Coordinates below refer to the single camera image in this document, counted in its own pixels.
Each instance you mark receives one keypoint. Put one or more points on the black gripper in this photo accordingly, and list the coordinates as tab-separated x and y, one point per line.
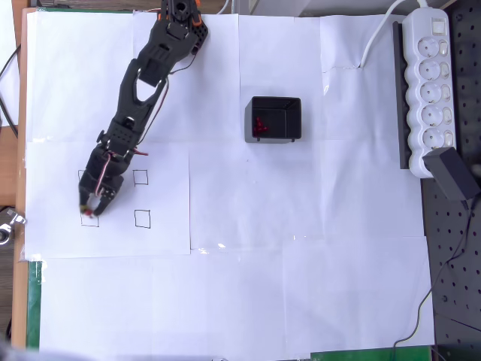
98	186

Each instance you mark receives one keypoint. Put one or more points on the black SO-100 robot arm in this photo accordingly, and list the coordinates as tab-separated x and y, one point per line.
131	105

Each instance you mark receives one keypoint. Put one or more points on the black square bin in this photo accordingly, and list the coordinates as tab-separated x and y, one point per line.
289	120

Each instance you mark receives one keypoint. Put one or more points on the white paper with drawn squares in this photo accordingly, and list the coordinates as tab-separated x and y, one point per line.
165	195

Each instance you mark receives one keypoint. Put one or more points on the metal clamp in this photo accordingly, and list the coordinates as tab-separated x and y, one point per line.
7	227

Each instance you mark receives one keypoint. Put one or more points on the green cutting mat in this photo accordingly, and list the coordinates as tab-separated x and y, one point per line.
33	301

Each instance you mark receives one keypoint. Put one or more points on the white power strip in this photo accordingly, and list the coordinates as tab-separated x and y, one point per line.
428	94

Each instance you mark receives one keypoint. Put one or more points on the black power adapter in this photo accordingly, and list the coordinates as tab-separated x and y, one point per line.
449	173

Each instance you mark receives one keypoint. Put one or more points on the black pegboard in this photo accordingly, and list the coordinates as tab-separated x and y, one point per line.
466	282

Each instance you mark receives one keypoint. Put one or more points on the black rail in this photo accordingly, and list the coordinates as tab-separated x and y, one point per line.
401	113

